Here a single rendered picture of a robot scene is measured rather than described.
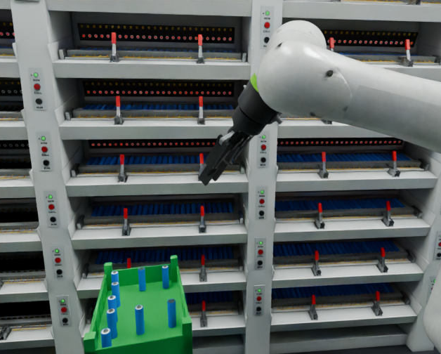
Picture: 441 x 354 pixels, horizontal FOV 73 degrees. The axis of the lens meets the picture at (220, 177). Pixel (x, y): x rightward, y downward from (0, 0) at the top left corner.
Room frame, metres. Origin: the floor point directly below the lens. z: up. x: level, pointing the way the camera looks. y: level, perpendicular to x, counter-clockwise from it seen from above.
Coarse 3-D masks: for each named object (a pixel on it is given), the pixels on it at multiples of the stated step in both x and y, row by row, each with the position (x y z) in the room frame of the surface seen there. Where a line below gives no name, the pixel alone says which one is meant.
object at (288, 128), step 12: (288, 120) 1.06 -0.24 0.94; (300, 120) 1.07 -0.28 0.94; (312, 120) 1.07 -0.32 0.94; (288, 132) 1.02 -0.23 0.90; (300, 132) 1.03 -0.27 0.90; (312, 132) 1.03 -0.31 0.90; (324, 132) 1.03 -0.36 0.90; (336, 132) 1.04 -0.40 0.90; (348, 132) 1.04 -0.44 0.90; (360, 132) 1.05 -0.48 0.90; (372, 132) 1.05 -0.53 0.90
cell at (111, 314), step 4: (112, 308) 0.58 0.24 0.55; (108, 312) 0.57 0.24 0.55; (112, 312) 0.57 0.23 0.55; (108, 316) 0.56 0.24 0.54; (112, 316) 0.57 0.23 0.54; (108, 320) 0.57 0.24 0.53; (112, 320) 0.57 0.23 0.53; (116, 320) 0.58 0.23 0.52; (108, 324) 0.57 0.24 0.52; (112, 324) 0.57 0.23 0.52; (116, 324) 0.57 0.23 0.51; (112, 328) 0.57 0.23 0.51; (116, 328) 0.57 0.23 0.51; (112, 332) 0.57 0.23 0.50; (116, 332) 0.57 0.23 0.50; (112, 336) 0.56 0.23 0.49; (116, 336) 0.57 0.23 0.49
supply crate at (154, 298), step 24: (168, 264) 0.80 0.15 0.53; (120, 288) 0.76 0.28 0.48; (168, 288) 0.76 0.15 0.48; (96, 312) 0.59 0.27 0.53; (120, 312) 0.66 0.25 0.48; (144, 312) 0.66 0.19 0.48; (96, 336) 0.49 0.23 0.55; (120, 336) 0.57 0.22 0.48; (144, 336) 0.57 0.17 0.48; (168, 336) 0.51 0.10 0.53
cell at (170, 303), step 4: (168, 300) 0.61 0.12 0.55; (172, 300) 0.61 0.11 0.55; (168, 304) 0.60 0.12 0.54; (172, 304) 0.60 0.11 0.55; (168, 308) 0.60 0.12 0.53; (172, 308) 0.60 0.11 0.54; (168, 312) 0.60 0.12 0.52; (172, 312) 0.60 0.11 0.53; (168, 316) 0.60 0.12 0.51; (172, 316) 0.60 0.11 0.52; (168, 320) 0.60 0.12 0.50; (172, 320) 0.60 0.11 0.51; (172, 324) 0.60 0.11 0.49
